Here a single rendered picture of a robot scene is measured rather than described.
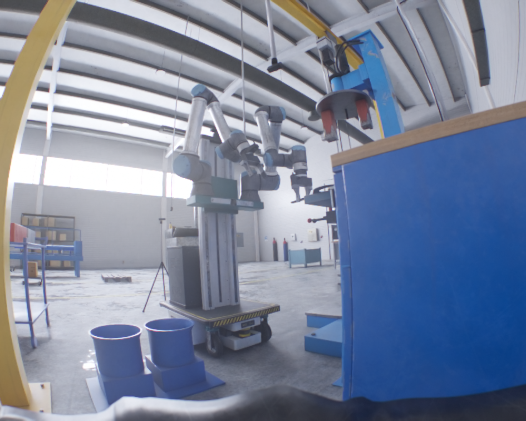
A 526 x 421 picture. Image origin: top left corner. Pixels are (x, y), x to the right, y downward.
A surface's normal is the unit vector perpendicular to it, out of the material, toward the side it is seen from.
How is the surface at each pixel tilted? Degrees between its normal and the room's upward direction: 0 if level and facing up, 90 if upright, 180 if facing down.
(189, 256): 90
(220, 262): 90
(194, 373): 90
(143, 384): 90
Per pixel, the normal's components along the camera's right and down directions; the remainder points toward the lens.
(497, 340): -0.72, -0.07
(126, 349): 0.81, -0.13
